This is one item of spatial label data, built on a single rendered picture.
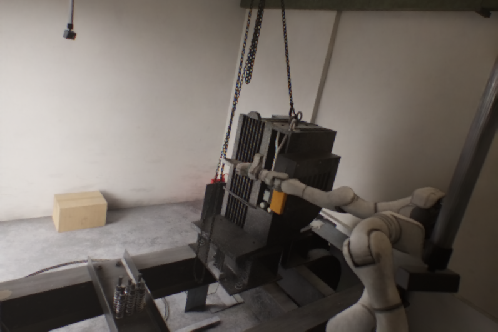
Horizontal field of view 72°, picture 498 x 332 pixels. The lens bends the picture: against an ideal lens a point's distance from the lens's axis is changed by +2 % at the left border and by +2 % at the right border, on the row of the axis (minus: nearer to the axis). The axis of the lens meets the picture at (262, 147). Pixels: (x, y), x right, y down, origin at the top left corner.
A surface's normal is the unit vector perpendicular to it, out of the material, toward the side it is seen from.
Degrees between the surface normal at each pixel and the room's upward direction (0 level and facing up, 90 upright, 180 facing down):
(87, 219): 90
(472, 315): 90
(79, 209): 90
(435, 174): 90
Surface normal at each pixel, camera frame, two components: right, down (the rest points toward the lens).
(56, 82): 0.59, 0.31
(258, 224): -0.68, 0.04
